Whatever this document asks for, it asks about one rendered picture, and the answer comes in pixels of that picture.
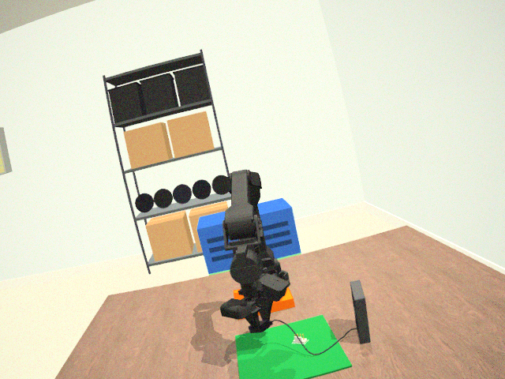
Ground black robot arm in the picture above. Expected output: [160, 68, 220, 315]
[222, 169, 291, 302]

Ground green circuit board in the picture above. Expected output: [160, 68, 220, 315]
[235, 314, 352, 379]

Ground black cable with plug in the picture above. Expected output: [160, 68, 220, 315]
[248, 320, 335, 355]

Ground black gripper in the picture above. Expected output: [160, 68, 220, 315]
[220, 282, 273, 331]

